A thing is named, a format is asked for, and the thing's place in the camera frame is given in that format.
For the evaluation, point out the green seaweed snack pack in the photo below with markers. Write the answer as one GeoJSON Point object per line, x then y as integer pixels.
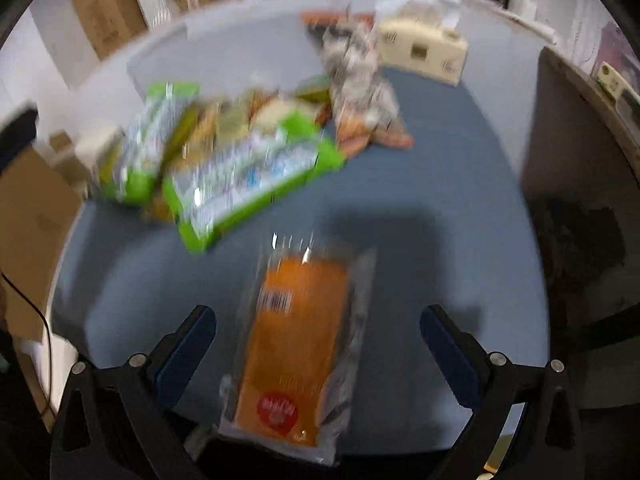
{"type": "Point", "coordinates": [243, 178]}

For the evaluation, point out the silver patterned snack bag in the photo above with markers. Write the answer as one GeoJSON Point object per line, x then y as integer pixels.
{"type": "Point", "coordinates": [364, 104]}

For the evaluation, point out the orange snack packet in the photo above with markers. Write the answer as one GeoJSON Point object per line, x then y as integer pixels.
{"type": "Point", "coordinates": [296, 365]}

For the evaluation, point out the dark side table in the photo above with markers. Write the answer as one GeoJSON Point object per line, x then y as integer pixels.
{"type": "Point", "coordinates": [581, 183]}

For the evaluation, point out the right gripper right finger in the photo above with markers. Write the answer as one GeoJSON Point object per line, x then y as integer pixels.
{"type": "Point", "coordinates": [464, 363]}

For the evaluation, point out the large cardboard box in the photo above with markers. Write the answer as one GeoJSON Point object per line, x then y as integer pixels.
{"type": "Point", "coordinates": [110, 24]}

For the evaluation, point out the cream tissue box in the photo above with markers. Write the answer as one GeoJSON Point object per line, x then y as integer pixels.
{"type": "Point", "coordinates": [420, 37]}

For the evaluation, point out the brown cardboard sheet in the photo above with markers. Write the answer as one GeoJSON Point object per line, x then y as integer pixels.
{"type": "Point", "coordinates": [37, 209]}

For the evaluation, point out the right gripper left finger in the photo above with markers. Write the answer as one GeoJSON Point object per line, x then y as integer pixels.
{"type": "Point", "coordinates": [174, 360]}

